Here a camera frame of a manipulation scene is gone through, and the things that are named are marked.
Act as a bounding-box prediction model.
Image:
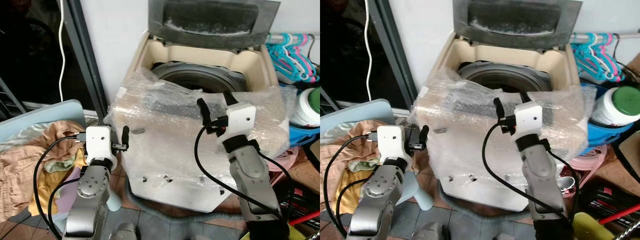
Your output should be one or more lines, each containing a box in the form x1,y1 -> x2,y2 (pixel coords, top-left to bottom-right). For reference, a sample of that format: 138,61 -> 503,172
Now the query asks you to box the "cream top-loading washing machine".
415,29 -> 594,213
112,29 -> 292,214

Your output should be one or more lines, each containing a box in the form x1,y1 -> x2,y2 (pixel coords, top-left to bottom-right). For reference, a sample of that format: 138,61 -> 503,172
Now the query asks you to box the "cyan plastic clothes hanger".
570,33 -> 613,83
264,33 -> 303,83

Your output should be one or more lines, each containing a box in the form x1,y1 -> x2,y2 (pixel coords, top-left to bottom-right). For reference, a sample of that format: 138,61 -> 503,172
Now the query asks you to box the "pink plastic clothes hanger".
290,33 -> 320,83
597,33 -> 626,83

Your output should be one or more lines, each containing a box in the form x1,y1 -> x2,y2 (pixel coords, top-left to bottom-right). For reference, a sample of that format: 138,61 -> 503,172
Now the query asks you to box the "grey washer drum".
458,60 -> 550,94
151,60 -> 247,95

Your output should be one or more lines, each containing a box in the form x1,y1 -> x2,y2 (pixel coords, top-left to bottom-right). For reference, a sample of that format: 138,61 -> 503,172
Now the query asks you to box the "clear bubble wrap sheet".
108,69 -> 292,192
411,69 -> 592,193

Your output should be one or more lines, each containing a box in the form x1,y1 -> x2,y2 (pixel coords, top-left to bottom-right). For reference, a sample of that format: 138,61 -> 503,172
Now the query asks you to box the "pale green garment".
348,158 -> 377,174
44,159 -> 80,175

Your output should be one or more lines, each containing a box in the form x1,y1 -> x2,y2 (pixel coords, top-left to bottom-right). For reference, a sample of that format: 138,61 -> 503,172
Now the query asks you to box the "tan crumpled garment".
0,119 -> 87,223
320,119 -> 381,221

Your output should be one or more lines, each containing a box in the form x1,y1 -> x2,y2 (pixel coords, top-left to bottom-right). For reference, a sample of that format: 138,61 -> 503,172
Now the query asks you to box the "pink plastic basin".
267,144 -> 302,174
567,143 -> 609,172

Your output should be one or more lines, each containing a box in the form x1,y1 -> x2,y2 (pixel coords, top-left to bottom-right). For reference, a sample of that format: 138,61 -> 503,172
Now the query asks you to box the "yellow garment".
334,150 -> 378,213
28,148 -> 88,217

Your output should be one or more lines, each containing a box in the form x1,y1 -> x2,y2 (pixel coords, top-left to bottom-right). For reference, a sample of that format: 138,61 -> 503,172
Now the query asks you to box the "grey washer lid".
452,0 -> 584,50
148,0 -> 281,39

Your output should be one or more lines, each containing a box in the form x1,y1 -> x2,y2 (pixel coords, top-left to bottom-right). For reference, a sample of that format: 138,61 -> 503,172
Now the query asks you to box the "white bottle with green cap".
291,87 -> 321,129
592,85 -> 640,127

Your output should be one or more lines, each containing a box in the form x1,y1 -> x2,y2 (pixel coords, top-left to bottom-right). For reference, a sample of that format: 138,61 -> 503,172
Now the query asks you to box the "silver hanging rod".
569,32 -> 622,44
266,32 -> 317,43

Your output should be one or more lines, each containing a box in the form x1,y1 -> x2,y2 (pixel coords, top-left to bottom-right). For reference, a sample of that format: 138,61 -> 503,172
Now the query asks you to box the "blue plastic basin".
281,82 -> 321,149
580,82 -> 637,149

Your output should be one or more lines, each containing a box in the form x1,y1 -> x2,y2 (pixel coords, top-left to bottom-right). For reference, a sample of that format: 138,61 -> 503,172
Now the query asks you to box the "white cup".
558,175 -> 577,197

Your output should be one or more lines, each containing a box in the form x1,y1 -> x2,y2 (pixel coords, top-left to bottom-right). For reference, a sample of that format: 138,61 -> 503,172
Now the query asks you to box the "grey robot leg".
410,222 -> 447,240
109,222 -> 142,240

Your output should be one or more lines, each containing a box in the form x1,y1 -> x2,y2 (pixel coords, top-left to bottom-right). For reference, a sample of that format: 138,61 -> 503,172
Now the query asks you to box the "brown cardboard box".
289,148 -> 321,188
594,127 -> 640,197

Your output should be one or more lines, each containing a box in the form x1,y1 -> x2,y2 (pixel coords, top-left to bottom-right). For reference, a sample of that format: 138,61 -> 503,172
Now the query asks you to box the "black box with red print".
575,179 -> 640,222
270,174 -> 321,222

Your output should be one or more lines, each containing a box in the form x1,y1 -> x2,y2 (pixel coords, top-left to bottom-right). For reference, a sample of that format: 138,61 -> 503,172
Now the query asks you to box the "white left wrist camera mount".
376,125 -> 407,161
84,125 -> 114,161

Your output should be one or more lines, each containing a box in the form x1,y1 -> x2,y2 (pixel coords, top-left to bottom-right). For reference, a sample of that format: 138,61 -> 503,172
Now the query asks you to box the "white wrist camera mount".
84,125 -> 114,161
513,102 -> 544,139
376,125 -> 407,161
224,103 -> 257,139

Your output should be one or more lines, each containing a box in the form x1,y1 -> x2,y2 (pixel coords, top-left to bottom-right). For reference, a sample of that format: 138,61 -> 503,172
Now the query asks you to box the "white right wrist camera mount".
513,102 -> 544,139
224,103 -> 257,139

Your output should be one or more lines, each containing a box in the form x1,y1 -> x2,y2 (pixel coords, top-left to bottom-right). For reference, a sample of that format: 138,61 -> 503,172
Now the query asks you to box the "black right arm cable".
193,124 -> 293,222
482,122 -> 581,223

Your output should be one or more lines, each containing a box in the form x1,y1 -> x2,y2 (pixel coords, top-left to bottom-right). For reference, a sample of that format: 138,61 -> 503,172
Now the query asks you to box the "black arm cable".
32,133 -> 89,240
322,133 -> 379,240
193,124 -> 293,222
482,122 -> 581,223

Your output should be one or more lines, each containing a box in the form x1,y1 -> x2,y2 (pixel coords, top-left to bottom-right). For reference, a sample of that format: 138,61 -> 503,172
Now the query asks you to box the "dark grey door frame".
67,0 -> 109,123
374,0 -> 419,117

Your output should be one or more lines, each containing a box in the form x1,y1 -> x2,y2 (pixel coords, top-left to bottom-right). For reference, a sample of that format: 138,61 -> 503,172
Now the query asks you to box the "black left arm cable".
322,133 -> 379,240
32,133 -> 89,240

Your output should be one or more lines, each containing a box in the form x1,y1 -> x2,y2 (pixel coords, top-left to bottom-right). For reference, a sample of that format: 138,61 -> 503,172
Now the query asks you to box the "white hanging cable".
363,0 -> 374,102
58,0 -> 67,104

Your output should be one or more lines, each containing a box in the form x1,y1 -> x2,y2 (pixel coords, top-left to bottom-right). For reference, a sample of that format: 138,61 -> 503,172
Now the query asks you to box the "red broom handle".
597,202 -> 640,224
287,209 -> 321,227

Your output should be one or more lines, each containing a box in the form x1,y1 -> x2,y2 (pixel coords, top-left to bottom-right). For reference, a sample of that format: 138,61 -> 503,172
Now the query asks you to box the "silver flexible hose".
607,219 -> 640,240

